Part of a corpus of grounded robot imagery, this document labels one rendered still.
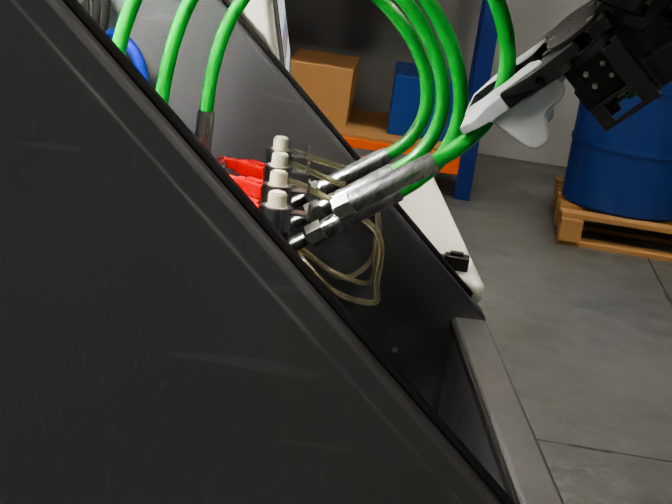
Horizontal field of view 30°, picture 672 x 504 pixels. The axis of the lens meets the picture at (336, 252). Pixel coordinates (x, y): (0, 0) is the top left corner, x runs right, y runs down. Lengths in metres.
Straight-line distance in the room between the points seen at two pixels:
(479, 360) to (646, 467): 2.30
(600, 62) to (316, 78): 5.44
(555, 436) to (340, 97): 3.17
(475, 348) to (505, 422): 0.19
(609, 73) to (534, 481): 0.34
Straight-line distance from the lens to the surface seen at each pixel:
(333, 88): 6.43
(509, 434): 1.15
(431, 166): 1.06
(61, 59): 0.71
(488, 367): 1.30
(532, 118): 1.03
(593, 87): 1.02
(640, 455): 3.66
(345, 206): 1.06
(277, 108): 1.37
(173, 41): 1.21
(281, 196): 1.06
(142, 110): 0.71
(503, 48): 1.05
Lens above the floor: 1.39
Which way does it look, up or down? 16 degrees down
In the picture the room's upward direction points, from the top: 8 degrees clockwise
